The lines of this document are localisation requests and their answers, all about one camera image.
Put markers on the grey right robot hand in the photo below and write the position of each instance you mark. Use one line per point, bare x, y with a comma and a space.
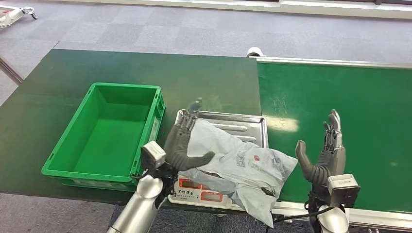
334, 160

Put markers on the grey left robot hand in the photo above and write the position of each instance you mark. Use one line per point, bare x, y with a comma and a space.
177, 151

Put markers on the grey plastic mailer package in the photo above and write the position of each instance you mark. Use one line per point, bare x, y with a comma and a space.
238, 160

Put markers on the white electronic weighing scale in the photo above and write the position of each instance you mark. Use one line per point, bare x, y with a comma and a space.
244, 127

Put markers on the green conveyor belt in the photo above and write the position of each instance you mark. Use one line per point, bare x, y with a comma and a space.
370, 106

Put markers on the green plastic crate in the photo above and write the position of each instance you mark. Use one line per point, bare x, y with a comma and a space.
109, 138

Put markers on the white conveyor end roller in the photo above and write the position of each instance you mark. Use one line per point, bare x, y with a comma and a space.
255, 52

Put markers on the grey metal bar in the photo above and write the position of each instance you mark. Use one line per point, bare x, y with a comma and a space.
9, 70

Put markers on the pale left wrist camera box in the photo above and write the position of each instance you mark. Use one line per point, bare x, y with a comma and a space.
154, 155

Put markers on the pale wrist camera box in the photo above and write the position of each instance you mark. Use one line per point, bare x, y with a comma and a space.
342, 189
154, 155

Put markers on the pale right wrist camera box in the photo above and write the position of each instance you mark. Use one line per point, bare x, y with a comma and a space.
342, 189

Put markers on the white wheeled cart frame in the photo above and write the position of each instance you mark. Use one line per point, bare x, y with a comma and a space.
13, 14

